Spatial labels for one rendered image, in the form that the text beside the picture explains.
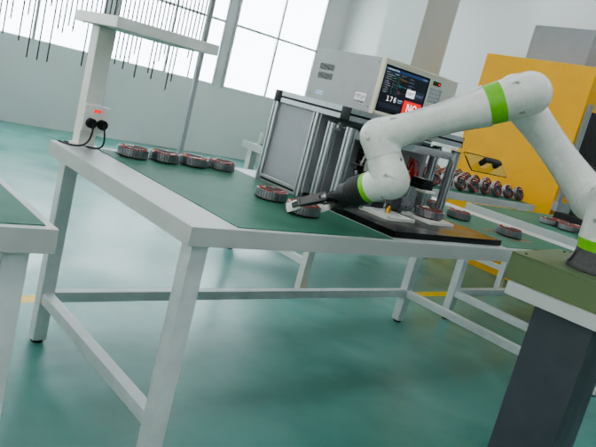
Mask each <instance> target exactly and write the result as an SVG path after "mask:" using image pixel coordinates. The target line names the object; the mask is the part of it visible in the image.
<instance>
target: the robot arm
mask: <svg viewBox="0 0 596 447"><path fill-rule="evenodd" d="M552 97H553V86H552V84H551V82H550V80H549V79H548V78H547V77H546V76H545V75H544V74H541V73H539V72H536V71H526V72H522V73H519V74H510V75H508V76H506V77H504V78H503V79H501V80H498V81H495V82H491V83H488V84H486V85H483V86H482V85H480V86H478V87H476V88H473V89H471V90H469V91H466V92H464V93H462V94H459V95H458V96H455V97H453V98H449V99H446V100H444V101H441V102H438V103H435V104H433V105H430V106H425V107H422V108H419V109H415V110H412V111H409V112H405V113H401V114H394V115H390V116H384V117H379V118H374V119H371V120H370V121H368V122H367V123H366V124H365V125H364V126H363V128H362V129H361V131H360V143H361V146H362V147H363V150H364V153H365V158H366V160H367V164H368V168H369V171H367V172H365V173H362V174H358V173H357V170H354V172H355V175H354V176H351V177H349V178H348V179H347V180H346V181H345V182H344V183H341V184H338V185H337V187H336V189H335V191H331V192H320V193H316V194H311V195H307V196H302V197H301V196H299V197H297V198H296V200H293V201H290V202H287V203H286V212H287V213H288V212H292V211H295V210H297V209H300V208H303V207H304V206H310V205H317V204H318V205H319V206H320V207H321V210H320V213H323V212H326V211H328V210H331V209H332V211H335V209H336V208H337V209H340V208H342V207H345V208H347V207H351V206H353V207H356V208H357V207H360V208H363V205H367V204H370V203H373V202H376V201H380V200H395V199H398V198H400V197H402V196H403V195H404V194H405V193H406V192H407V191H408V189H409V186H410V182H411V179H410V175H409V172H408V170H407V167H406V165H405V163H404V158H403V155H402V153H401V150H402V148H403V147H405V146H408V145H414V144H417V143H419V142H422V141H425V140H429V139H431V138H435V137H440V136H444V135H448V134H452V133H456V132H460V131H465V130H471V129H480V128H486V127H492V125H494V124H499V123H503V122H509V121H511V122H512V123H513V125H514V126H515V127H516V128H517V129H518V130H519V131H520V132H521V133H522V134H523V136H524V137H525V138H526V139H527V140H528V142H529V143H530V144H531V146H532V147H533V148H534V150H535V151H536V152H537V154H538V156H539V157H540V158H541V160H542V161H543V163H544V164H545V165H546V167H547V168H548V170H549V171H550V173H551V174H552V176H553V178H554V180H555V181H556V183H557V185H558V186H559V187H560V189H561V191H562V193H563V195H564V197H565V199H566V201H567V203H568V204H569V206H570V208H571V210H572V212H573V213H574V214H575V215H576V216H577V217H578V218H580V219H582V220H583V222H582V225H581V228H580V231H579V233H578V240H577V244H576V248H575V250H574V252H573V253H572V254H571V256H570V257H568V258H567V260H566V264H567V265H568V266H569V267H571V268H573V269H575V270H577V271H581V272H583V273H586V274H589V275H593V276H595V277H596V172H595V171H594V170H593V168H592V167H591V166H590V165H589V164H588V163H587V161H586V160H585V159H584V158H583V156H582V155H581V154H580V153H579V151H578V150H577V149H576V148H575V147H574V146H573V144H572V143H571V142H570V140H569V139H568V137H567V136H566V134H565V133H564V131H563V130H562V129H561V127H560V125H559V124H558V122H557V121H556V120H555V118H554V117H553V115H552V113H551V111H550V110H549V108H548V106H549V104H550V102H551V100H552Z"/></svg>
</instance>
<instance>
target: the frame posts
mask: <svg viewBox="0 0 596 447"><path fill-rule="evenodd" d="M337 124H338V122H333V121H328V123H327V127H326V131H325V137H324V141H323V144H322V147H321V151H320V155H319V158H318V164H317V168H316V171H315V175H314V178H313V182H312V186H311V189H310V195H311V194H316V193H320V192H321V191H322V188H323V184H324V181H325V174H326V171H327V168H328V164H329V161H330V157H331V154H332V150H333V144H334V140H335V138H336V134H337V130H336V126H337ZM357 130H358V128H355V127H351V126H348V125H347V128H346V132H345V135H344V139H343V142H342V146H341V151H340V155H339V159H338V161H337V165H336V169H335V172H334V176H333V181H332V185H331V189H330V192H331V191H335V189H336V187H337V185H338V184H341V183H344V179H345V176H346V173H347V169H348V165H349V160H350V156H351V153H352V150H353V146H354V143H355V139H356V136H357ZM451 153H454V156H453V160H452V161H450V160H448V163H447V167H446V170H445V172H444V176H443V181H442V184H441V187H440V190H439V193H438V196H437V199H436V203H435V208H436V209H439V210H442V211H443V210H444V207H445V203H446V201H447V198H448V194H449V191H450V188H451V183H452V180H453V177H454V174H455V171H456V167H457V165H458V162H459V156H460V154H461V153H460V152H456V151H452V150H451ZM438 160H439V158H437V157H433V156H429V159H428V163H427V167H426V171H425V174H424V177H423V178H426V179H429V180H432V181H433V177H434V174H435V169H436V166H437V162H438ZM426 198H427V194H425V193H424V192H419V195H418V198H417V201H416V204H415V208H416V206H417V205H425V202H426Z"/></svg>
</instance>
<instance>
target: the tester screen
mask: <svg viewBox="0 0 596 447"><path fill-rule="evenodd" d="M427 85H428V80H426V79H423V78H421V77H418V76H416V75H413V74H408V73H406V72H403V71H400V70H397V69H394V68H393V67H387V71H386V74H385V77H384V81H383V84H382V87H381V91H380V96H379V100H378V104H379V101H380V102H383V103H386V104H390V105H392V106H398V107H400V110H399V112H398V111H395V110H392V109H388V108H385V107H382V106H378V104H377V106H376V108H379V109H381V110H385V111H389V112H391V113H395V114H400V113H401V111H402V107H403V104H404V101H405V100H406V101H409V102H412V103H415V104H418V105H422V103H423V101H422V102H420V101H418V100H414V99H411V98H406V97H405V96H406V92H407V89H408V90H413V91H416V92H418V93H421V94H424V97H425V93H426V90H427ZM387 95H389V96H392V97H396V98H397V100H396V103H395V104H393V103H390V102H387V101H385V100H386V96H387Z"/></svg>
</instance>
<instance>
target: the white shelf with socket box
mask: <svg viewBox="0 0 596 447"><path fill-rule="evenodd" d="M74 19H75V20H79V21H83V22H86V23H90V24H92V25H93V29H92V34H91V39H90V48H89V52H88V58H87V62H86V67H85V72H84V77H83V82H82V90H81V96H80V100H79V105H78V110H77V115H76V120H75V125H74V134H73V138H72V140H69V141H66V140H64V141H61V140H59V139H58V141H59V142H61V143H63V144H66V145H72V146H75V147H79V148H83V149H89V150H97V149H100V148H102V147H103V146H104V144H105V141H106V129H107V128H108V119H109V114H110V108H107V107H105V106H102V101H103V97H104V92H105V87H106V78H107V74H108V69H109V65H110V59H111V55H112V50H113V46H114V37H115V32H116V31H118V32H122V33H124V34H128V35H133V36H136V37H140V38H143V39H146V40H150V41H153V42H156V43H162V44H165V45H168V46H173V47H177V48H181V49H186V50H189V51H197V52H201V53H206V54H210V55H214V56H217V54H218V50H219V45H215V44H212V43H207V42H204V41H201V40H198V39H195V38H191V37H189V36H186V35H180V34H178V33H174V32H171V31H168V30H165V29H162V28H158V27H154V26H150V25H147V24H145V23H141V22H138V21H135V20H130V19H127V18H123V17H121V16H116V15H111V14H105V13H100V12H89V11H84V10H78V9H76V12H75V16H74ZM97 133H103V134H104V140H103V144H102V146H100V147H96V146H95V145H94V143H95V138H96V134H97Z"/></svg>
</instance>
